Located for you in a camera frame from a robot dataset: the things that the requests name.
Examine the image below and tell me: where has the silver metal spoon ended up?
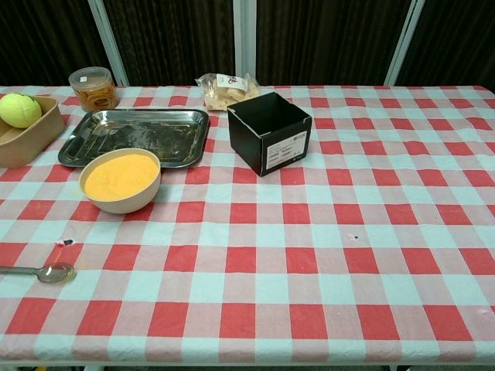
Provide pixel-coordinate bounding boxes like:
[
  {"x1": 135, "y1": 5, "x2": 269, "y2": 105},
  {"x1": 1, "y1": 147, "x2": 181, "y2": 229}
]
[{"x1": 0, "y1": 261, "x2": 77, "y2": 284}]

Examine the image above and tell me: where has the stainless steel rectangular tray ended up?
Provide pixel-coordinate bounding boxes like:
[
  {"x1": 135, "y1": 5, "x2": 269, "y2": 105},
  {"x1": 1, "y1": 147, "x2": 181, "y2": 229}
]
[{"x1": 57, "y1": 109, "x2": 211, "y2": 169}]

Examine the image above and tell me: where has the beige bowl of orange powder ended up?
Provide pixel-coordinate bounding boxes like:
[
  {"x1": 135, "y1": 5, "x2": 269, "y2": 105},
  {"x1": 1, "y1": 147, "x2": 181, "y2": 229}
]
[{"x1": 78, "y1": 148, "x2": 162, "y2": 214}]

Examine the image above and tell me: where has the black open cardboard box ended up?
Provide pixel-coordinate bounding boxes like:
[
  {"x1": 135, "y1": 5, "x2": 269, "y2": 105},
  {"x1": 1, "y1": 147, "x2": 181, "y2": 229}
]
[{"x1": 227, "y1": 91, "x2": 312, "y2": 178}]

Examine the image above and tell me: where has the red white checkered tablecloth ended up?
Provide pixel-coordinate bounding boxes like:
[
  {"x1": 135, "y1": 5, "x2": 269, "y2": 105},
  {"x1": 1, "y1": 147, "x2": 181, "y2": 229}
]
[{"x1": 0, "y1": 84, "x2": 495, "y2": 366}]

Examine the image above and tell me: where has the clear bag of biscuits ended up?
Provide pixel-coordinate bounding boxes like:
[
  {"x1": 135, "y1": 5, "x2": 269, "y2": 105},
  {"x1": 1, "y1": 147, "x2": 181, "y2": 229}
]
[{"x1": 195, "y1": 72, "x2": 261, "y2": 112}]

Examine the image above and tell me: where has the dark brown curtain panel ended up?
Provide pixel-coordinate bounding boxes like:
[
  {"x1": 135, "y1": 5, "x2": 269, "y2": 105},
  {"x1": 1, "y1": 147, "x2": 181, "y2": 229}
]
[
  {"x1": 254, "y1": 0, "x2": 411, "y2": 87},
  {"x1": 398, "y1": 0, "x2": 495, "y2": 88},
  {"x1": 104, "y1": 0, "x2": 236, "y2": 87},
  {"x1": 0, "y1": 0, "x2": 117, "y2": 87}
]

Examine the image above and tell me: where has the clear plastic snack jar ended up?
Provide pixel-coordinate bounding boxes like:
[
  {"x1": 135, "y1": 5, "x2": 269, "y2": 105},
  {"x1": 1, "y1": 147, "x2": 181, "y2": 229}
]
[{"x1": 68, "y1": 66, "x2": 120, "y2": 113}]

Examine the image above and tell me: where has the brown paper food container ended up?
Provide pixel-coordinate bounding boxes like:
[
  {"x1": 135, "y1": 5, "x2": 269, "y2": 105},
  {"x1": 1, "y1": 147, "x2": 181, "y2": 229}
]
[{"x1": 0, "y1": 94, "x2": 66, "y2": 169}]

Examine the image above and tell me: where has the yellow-green tennis ball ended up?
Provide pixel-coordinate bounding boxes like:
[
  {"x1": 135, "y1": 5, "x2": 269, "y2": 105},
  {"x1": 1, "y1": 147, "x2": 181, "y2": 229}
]
[{"x1": 0, "y1": 92, "x2": 43, "y2": 129}]

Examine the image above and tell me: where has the white partition frame post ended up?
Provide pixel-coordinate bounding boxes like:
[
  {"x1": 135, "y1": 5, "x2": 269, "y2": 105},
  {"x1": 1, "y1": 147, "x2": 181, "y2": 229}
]
[
  {"x1": 384, "y1": 0, "x2": 426, "y2": 87},
  {"x1": 232, "y1": 0, "x2": 258, "y2": 86},
  {"x1": 87, "y1": 0, "x2": 130, "y2": 87}
]

